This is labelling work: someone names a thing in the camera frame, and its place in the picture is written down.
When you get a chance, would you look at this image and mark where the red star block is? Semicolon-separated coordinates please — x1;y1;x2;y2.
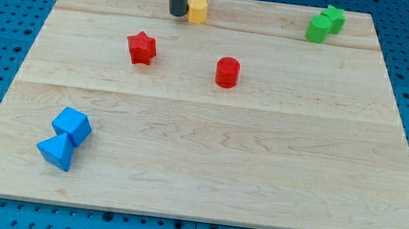
127;31;157;65

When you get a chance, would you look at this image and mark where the green cylinder block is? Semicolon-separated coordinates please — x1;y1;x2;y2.
306;14;332;43

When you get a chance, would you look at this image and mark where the green star block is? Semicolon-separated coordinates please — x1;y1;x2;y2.
321;5;346;35

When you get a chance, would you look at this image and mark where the yellow hexagon block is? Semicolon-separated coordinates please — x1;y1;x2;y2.
187;0;208;25

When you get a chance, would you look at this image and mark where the red cylinder block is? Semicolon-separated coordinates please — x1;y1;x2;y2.
215;57;241;88

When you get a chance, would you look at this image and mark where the light wooden board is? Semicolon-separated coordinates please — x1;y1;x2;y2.
0;0;409;229

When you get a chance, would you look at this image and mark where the blue triangular prism block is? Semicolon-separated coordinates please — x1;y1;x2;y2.
36;133;75;172

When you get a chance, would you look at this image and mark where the blue cube block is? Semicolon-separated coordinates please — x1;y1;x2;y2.
51;107;92;147

